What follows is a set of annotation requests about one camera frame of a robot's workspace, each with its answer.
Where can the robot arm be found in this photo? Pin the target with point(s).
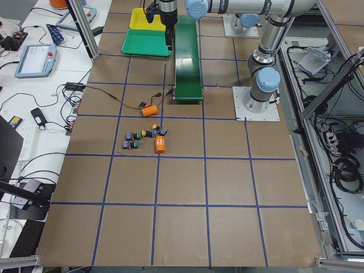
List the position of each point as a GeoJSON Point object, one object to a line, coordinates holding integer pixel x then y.
{"type": "Point", "coordinates": [280, 15]}
{"type": "Point", "coordinates": [194, 9]}

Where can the orange cylinder labelled 4680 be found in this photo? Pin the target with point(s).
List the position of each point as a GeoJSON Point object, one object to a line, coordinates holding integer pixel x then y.
{"type": "Point", "coordinates": [160, 146]}

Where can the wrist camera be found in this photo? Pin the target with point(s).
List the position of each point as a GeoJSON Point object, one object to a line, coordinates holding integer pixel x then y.
{"type": "Point", "coordinates": [150, 11]}

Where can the black power adapter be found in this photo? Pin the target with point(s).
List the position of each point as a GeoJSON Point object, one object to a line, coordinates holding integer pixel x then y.
{"type": "Point", "coordinates": [97, 31]}

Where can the small controller circuit board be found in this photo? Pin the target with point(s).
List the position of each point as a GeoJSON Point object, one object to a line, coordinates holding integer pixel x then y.
{"type": "Point", "coordinates": [142, 105]}

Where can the green push button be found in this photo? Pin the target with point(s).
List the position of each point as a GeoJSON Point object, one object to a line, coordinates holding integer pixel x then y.
{"type": "Point", "coordinates": [130, 144]}
{"type": "Point", "coordinates": [131, 136]}

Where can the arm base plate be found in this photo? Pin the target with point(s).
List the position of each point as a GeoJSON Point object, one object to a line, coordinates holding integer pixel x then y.
{"type": "Point", "coordinates": [239, 29]}
{"type": "Point", "coordinates": [246, 109]}

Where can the yellow tray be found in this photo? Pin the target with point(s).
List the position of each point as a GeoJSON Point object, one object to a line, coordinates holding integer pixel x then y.
{"type": "Point", "coordinates": [138, 21]}

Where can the white power strip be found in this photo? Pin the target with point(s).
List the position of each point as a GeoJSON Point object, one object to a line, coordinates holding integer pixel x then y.
{"type": "Point", "coordinates": [28, 133]}

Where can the aluminium frame post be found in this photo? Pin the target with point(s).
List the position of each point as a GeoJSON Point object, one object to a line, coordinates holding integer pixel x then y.
{"type": "Point", "coordinates": [77, 12]}

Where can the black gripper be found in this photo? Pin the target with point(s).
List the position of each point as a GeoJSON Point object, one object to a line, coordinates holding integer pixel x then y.
{"type": "Point", "coordinates": [168, 16]}

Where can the yellow push button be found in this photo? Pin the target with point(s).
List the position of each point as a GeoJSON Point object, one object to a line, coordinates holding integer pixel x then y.
{"type": "Point", "coordinates": [149, 134]}
{"type": "Point", "coordinates": [159, 130]}

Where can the blue plaid cloth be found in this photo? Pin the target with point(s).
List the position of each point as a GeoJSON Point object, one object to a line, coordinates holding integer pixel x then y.
{"type": "Point", "coordinates": [55, 34]}

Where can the plain orange cylinder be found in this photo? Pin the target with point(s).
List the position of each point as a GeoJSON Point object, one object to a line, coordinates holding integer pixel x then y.
{"type": "Point", "coordinates": [149, 111]}

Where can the green conveyor belt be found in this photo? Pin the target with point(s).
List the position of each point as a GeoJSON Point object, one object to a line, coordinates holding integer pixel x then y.
{"type": "Point", "coordinates": [187, 61]}

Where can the green tray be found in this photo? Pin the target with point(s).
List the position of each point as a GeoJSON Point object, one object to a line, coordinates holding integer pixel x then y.
{"type": "Point", "coordinates": [145, 42]}

